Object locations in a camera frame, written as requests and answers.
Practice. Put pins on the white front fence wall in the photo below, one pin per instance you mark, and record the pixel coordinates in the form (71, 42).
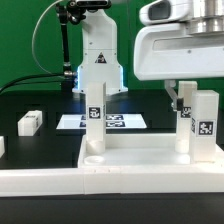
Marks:
(111, 180)

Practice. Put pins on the white fence wall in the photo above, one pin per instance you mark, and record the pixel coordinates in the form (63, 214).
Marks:
(2, 147)
(111, 180)

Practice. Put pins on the white desk top tray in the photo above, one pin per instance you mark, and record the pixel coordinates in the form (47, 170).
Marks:
(145, 150)

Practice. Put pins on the white left fence wall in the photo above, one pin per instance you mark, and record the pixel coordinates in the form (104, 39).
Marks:
(2, 147)

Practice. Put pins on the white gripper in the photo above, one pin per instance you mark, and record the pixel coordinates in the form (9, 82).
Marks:
(180, 39)

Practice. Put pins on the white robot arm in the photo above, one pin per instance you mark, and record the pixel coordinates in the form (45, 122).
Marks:
(100, 52)

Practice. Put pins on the fiducial marker sheet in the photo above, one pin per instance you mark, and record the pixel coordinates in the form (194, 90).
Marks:
(113, 121)

